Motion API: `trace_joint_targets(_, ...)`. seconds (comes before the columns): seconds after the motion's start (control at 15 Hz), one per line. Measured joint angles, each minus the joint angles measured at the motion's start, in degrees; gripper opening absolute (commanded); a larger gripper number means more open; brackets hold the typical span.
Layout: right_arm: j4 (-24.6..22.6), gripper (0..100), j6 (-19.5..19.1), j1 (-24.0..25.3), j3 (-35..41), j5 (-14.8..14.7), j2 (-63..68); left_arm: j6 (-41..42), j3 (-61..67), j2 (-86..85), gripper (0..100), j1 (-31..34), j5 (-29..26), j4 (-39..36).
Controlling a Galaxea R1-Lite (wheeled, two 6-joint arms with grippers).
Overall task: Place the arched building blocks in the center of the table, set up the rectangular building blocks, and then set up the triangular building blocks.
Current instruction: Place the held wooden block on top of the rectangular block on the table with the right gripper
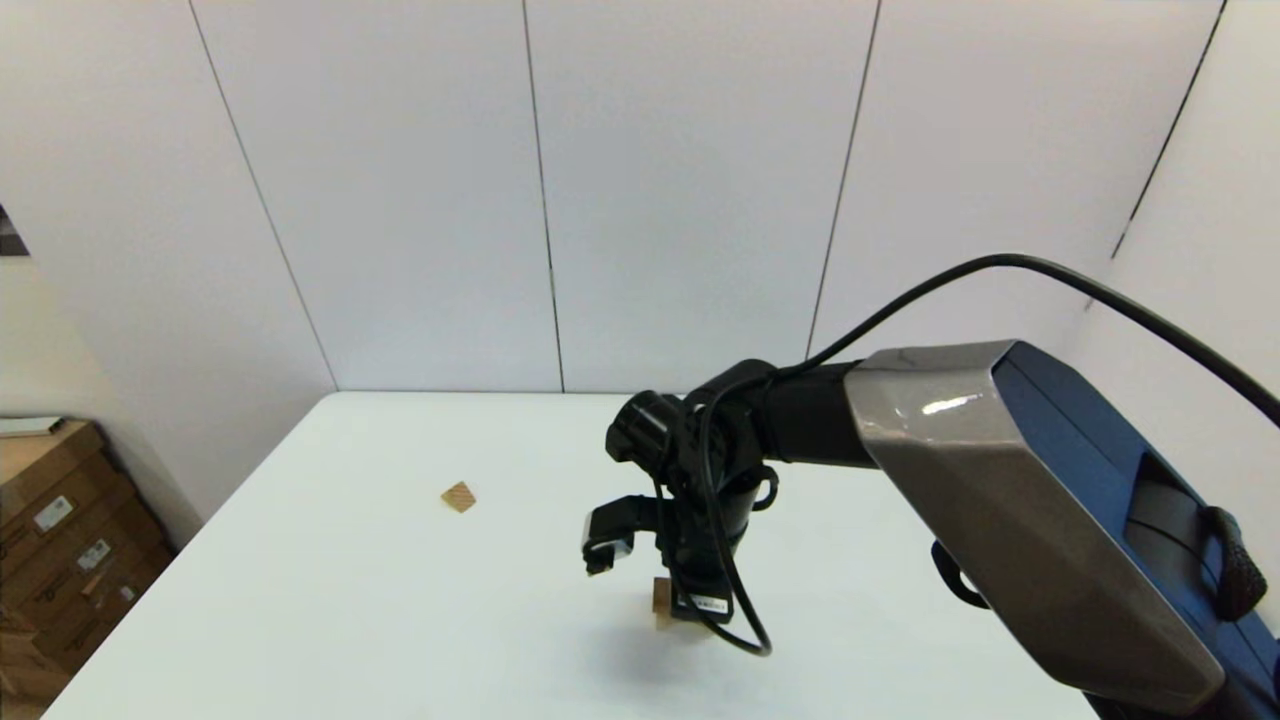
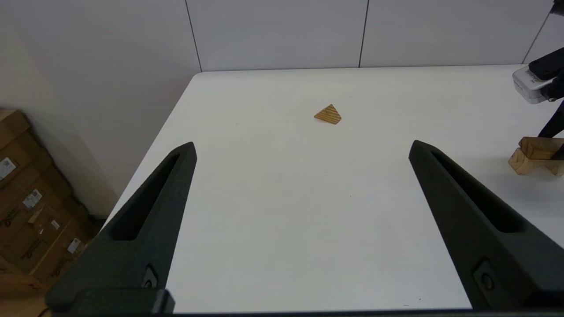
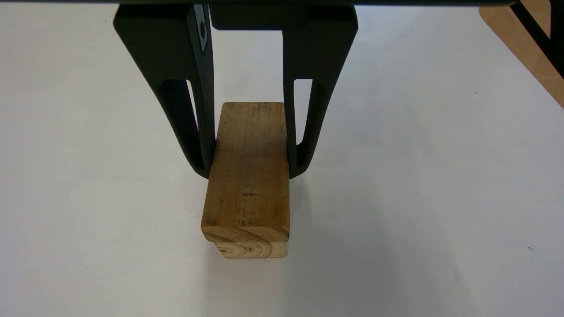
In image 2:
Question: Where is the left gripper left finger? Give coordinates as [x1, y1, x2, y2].
[44, 141, 197, 314]

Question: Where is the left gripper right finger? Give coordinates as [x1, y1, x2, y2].
[408, 140, 564, 310]

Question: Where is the rectangular wooden building block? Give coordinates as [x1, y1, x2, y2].
[519, 136, 564, 160]

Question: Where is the arched wooden building block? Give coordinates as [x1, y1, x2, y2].
[508, 147, 564, 177]

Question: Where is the triangular wooden building block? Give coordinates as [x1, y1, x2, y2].
[314, 104, 342, 125]

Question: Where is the cardboard box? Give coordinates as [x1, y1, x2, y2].
[0, 255, 51, 317]
[0, 108, 73, 221]
[0, 181, 104, 291]

